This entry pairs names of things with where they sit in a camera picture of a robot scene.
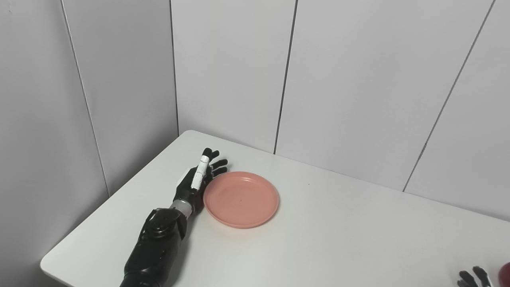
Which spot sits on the red apple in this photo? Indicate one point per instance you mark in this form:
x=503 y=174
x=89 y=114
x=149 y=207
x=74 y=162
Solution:
x=505 y=275

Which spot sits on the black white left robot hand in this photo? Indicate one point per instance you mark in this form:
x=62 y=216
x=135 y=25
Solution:
x=187 y=187

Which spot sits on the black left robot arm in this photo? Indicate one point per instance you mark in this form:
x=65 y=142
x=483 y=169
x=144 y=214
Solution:
x=155 y=251

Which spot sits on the pink plastic plate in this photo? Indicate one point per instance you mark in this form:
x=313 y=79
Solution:
x=241 y=199

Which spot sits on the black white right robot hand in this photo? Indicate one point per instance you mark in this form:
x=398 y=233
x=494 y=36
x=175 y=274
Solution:
x=474 y=279

